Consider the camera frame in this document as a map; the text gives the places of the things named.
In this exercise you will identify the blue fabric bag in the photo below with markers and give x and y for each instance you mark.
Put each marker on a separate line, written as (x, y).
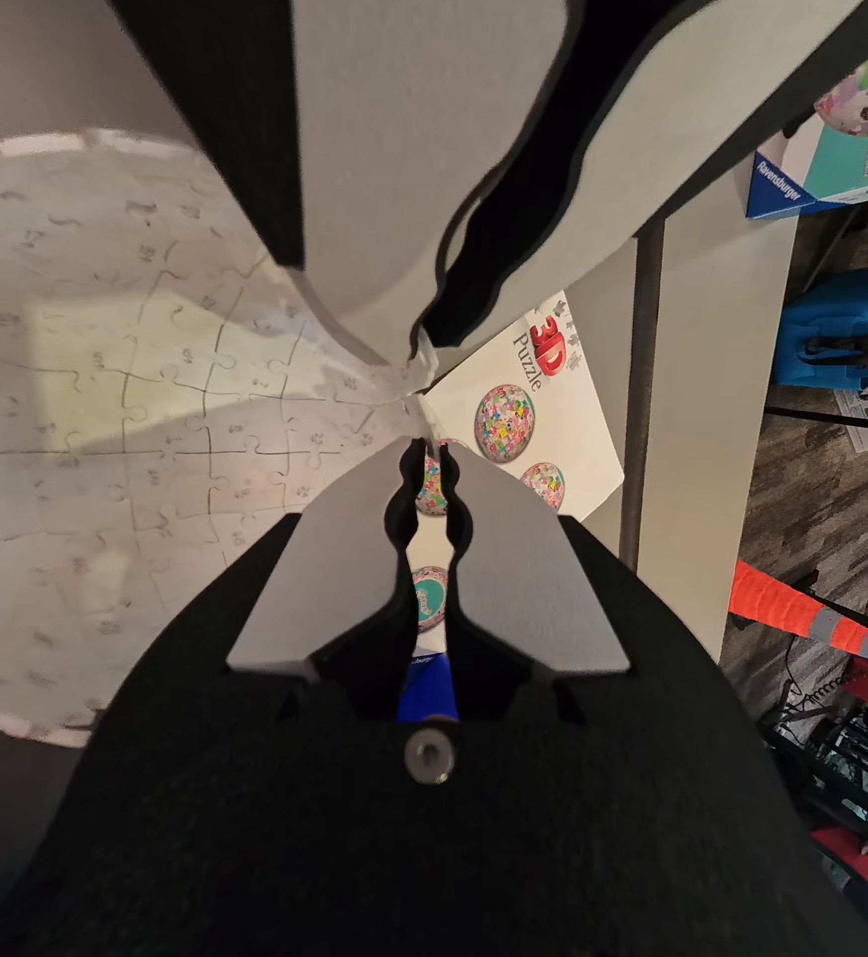
(822, 329)

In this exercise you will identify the puzzle ball cardboard box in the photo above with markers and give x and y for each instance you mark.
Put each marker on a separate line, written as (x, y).
(852, 149)

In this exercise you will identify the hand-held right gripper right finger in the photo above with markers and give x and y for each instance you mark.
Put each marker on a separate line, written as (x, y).
(531, 590)

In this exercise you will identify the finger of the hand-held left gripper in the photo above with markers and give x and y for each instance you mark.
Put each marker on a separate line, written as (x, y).
(665, 149)
(404, 149)

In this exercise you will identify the white curved puzzle dome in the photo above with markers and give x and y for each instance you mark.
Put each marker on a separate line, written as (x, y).
(105, 411)

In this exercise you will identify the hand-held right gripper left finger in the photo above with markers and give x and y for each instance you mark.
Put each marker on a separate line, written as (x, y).
(321, 583)

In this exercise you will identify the puzzle instruction leaflet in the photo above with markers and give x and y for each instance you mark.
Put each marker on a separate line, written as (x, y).
(553, 419)

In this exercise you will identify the tall orange traffic cone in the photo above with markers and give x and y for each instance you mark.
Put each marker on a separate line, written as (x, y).
(770, 598)

